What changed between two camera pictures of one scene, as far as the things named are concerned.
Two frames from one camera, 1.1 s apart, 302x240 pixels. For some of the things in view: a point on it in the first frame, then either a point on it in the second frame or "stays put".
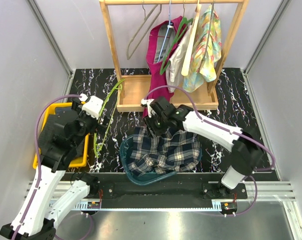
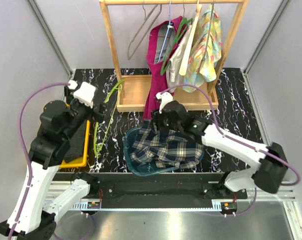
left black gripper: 102,126 → 99,115
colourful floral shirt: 207,52 stays put
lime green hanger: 95,136 stays put
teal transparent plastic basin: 147,177 → 144,167
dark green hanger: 167,59 stays put
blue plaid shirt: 174,150 stays put
